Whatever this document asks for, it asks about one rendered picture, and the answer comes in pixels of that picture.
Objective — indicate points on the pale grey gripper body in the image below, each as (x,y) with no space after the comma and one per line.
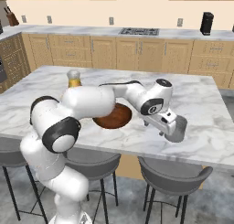
(178,129)

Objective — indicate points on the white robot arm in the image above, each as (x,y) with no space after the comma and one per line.
(88,101)

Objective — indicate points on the brown wooden bowl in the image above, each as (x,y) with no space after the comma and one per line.
(117,118)

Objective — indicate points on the grey bar stool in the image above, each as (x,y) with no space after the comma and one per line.
(170,179)
(94,165)
(12,156)

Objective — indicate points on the light wood base cupboards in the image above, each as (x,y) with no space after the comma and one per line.
(137,54)

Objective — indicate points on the black gas hob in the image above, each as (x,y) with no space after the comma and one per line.
(139,31)

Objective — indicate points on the black countertop appliance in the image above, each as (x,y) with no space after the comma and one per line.
(207,22)

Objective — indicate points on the yellow and grey glass container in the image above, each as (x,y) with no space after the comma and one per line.
(74,81)

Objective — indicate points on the dark grey built-in appliance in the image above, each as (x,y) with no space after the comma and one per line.
(2,70)

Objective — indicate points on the brown knife block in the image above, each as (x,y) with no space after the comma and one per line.
(12,19)

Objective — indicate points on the grey wall socket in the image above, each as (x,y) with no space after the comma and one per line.
(24,19)
(180,22)
(111,21)
(49,19)

